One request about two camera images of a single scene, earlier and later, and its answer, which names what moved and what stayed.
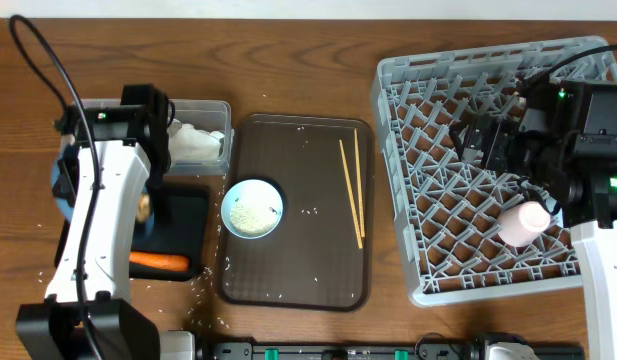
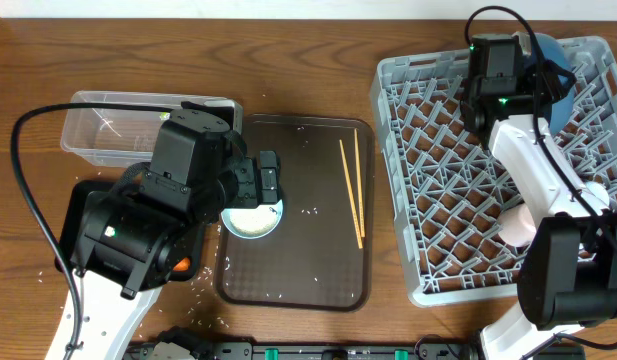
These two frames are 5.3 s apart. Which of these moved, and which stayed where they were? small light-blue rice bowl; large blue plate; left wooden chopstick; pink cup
Moved: large blue plate
Stayed: left wooden chopstick; pink cup; small light-blue rice bowl
